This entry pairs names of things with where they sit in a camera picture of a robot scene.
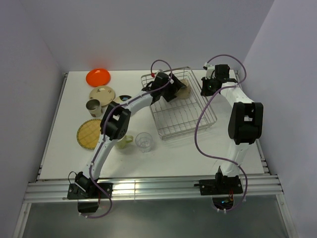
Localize pale green mug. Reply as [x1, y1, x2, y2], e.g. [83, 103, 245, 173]
[115, 135, 134, 149]

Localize metal tumbler cup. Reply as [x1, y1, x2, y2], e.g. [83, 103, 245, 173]
[86, 99, 103, 118]

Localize yellow woven pattern plate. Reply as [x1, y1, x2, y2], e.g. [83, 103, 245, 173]
[76, 119, 102, 150]

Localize clear plastic cup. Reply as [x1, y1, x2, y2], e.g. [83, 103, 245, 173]
[135, 132, 153, 153]

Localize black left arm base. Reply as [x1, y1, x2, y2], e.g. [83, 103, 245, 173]
[67, 172, 113, 219]

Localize orange plastic plate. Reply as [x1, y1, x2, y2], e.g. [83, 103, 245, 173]
[86, 68, 111, 87]

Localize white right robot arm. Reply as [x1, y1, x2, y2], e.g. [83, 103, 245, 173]
[201, 63, 264, 193]

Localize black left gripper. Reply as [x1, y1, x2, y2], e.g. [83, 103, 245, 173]
[159, 73, 186, 102]

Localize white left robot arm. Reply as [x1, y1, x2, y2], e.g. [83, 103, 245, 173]
[69, 72, 190, 198]

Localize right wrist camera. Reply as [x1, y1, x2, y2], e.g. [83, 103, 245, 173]
[203, 62, 215, 79]

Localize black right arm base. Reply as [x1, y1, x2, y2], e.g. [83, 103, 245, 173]
[194, 176, 243, 210]

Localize beige plate black spot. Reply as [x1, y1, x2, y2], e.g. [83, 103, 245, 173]
[113, 95, 132, 104]

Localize wire dish rack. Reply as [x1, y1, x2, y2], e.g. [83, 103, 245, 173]
[150, 66, 217, 140]

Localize beige floral plate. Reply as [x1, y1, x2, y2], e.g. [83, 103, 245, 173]
[89, 86, 115, 107]

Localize beige ceramic bowl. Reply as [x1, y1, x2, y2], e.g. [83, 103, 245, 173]
[175, 79, 191, 100]

